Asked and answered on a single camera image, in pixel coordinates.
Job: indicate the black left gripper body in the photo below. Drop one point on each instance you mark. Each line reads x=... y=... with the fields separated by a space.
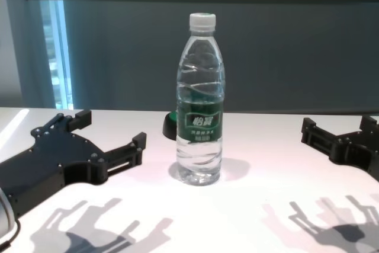
x=53 y=158

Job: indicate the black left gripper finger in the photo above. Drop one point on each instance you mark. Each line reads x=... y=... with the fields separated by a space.
x=127 y=155
x=83 y=118

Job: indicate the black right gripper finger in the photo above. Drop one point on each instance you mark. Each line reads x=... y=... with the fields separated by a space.
x=316 y=137
x=368 y=124

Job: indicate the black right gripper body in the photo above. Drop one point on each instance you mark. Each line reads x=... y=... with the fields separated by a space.
x=364 y=152

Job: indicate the clear water bottle green label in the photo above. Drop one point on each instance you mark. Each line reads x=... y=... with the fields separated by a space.
x=198 y=128

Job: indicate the green YES button black base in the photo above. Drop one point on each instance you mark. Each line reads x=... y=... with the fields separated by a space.
x=168 y=127

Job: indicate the narrow window pane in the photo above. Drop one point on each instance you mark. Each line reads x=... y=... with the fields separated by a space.
x=57 y=57

